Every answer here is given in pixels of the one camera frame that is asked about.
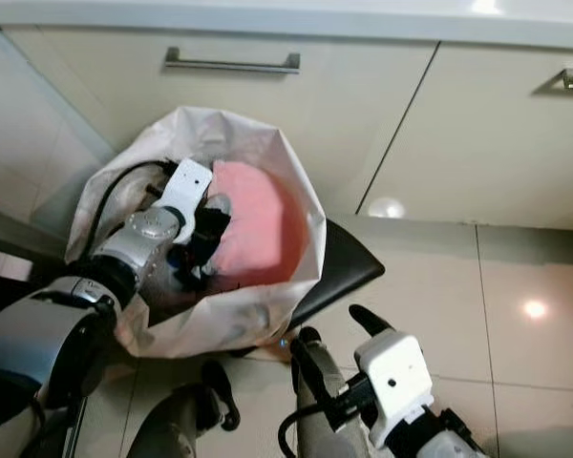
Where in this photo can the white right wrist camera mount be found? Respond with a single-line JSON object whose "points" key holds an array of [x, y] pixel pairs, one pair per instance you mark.
{"points": [[396, 382]]}

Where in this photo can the white laundry bag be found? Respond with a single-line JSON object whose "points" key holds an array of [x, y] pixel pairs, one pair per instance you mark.
{"points": [[229, 329]]}

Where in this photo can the white countertop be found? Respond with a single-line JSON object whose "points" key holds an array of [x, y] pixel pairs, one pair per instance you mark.
{"points": [[229, 19]]}

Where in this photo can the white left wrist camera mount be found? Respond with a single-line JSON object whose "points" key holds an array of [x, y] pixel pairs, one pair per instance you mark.
{"points": [[186, 186]]}

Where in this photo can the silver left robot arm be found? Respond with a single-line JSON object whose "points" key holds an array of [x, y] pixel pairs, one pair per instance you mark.
{"points": [[38, 343]]}

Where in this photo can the grey left robot leg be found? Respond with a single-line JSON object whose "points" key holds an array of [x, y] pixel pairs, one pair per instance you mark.
{"points": [[172, 429]]}

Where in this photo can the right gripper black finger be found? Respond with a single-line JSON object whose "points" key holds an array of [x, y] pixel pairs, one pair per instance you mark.
{"points": [[328, 375], [372, 322]]}

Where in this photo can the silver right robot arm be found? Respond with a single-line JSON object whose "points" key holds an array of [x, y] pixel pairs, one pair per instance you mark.
{"points": [[458, 444]]}

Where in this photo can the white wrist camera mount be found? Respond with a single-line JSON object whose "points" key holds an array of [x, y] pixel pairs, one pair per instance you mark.
{"points": [[186, 186], [396, 382]]}

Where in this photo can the beige cabinet door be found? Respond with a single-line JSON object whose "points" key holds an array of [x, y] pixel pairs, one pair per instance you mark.
{"points": [[325, 114], [487, 143]]}

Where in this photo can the pink cloth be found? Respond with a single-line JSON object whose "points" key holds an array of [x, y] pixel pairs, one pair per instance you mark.
{"points": [[253, 229]]}

